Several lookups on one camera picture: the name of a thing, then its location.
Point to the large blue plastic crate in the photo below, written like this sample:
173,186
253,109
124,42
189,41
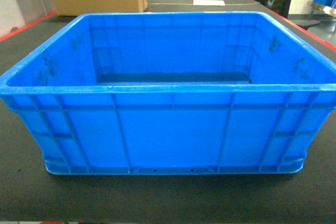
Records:
172,94

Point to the white flat board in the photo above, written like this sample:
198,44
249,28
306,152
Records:
208,3

